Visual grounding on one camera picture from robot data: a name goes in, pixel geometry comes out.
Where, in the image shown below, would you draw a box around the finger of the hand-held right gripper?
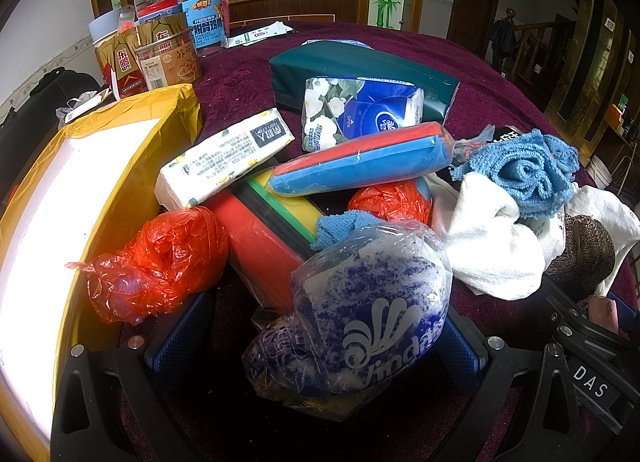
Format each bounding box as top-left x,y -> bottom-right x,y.
545,282 -> 640,368

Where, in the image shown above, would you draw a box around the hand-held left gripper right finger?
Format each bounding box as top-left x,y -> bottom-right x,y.
434,307 -> 591,462

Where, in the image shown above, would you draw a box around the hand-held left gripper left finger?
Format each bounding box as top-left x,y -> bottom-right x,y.
50,289 -> 221,462

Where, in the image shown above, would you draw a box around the red plastic bag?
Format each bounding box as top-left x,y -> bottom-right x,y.
67,206 -> 231,325
346,177 -> 433,228

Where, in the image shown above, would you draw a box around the white towel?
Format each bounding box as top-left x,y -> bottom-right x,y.
430,174 -> 543,303

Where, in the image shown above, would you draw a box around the small blue cloth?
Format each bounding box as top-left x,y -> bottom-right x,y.
310,210 -> 373,252

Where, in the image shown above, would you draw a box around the lemon print tissue pack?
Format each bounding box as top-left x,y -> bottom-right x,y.
154,108 -> 296,213

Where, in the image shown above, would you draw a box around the red and blue sponge pack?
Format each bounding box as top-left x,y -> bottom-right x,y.
267,122 -> 496,203

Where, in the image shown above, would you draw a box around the yellow-edged white tray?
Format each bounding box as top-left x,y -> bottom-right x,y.
0,83 -> 203,462

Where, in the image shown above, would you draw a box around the pink pouch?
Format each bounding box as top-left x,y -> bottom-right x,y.
587,294 -> 623,330

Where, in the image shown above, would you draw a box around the brown knitted cloth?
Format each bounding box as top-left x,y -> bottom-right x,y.
545,214 -> 616,295

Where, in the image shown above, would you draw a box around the red green yellow sponge pack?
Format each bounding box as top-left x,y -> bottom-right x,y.
202,167 -> 331,315

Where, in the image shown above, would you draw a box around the white bucket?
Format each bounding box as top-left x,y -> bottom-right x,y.
589,154 -> 613,189

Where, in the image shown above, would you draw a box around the large blue microfibre cloth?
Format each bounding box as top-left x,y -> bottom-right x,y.
450,129 -> 581,220

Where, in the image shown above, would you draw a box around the black snack packet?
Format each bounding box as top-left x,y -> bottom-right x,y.
487,124 -> 526,148

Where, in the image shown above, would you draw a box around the floral blue tissue pack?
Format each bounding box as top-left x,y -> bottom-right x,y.
301,76 -> 426,153

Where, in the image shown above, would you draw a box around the low clear labelled jar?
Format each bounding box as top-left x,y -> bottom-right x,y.
131,27 -> 203,92

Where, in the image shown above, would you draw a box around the gold and red box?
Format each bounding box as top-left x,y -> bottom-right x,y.
94,29 -> 148,100

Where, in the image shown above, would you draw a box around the black sofa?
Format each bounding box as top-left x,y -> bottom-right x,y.
0,67 -> 116,183

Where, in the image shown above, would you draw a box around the wooden stair railing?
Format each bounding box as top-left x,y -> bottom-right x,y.
492,7 -> 576,98

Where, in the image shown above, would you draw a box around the dark green tissue box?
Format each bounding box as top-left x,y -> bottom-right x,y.
269,39 -> 461,125

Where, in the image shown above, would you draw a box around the white green paper packets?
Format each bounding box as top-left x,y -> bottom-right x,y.
222,19 -> 296,49

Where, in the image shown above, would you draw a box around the blue label clear jar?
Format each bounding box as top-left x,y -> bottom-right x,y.
179,0 -> 225,59

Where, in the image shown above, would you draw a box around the pale cylinder container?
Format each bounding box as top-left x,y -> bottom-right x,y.
89,4 -> 136,50

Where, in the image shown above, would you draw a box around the red-lid jar with gold packets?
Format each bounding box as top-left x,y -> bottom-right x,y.
136,0 -> 183,48

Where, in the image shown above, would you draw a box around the brown wooden door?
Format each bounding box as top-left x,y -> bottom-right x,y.
445,0 -> 503,58

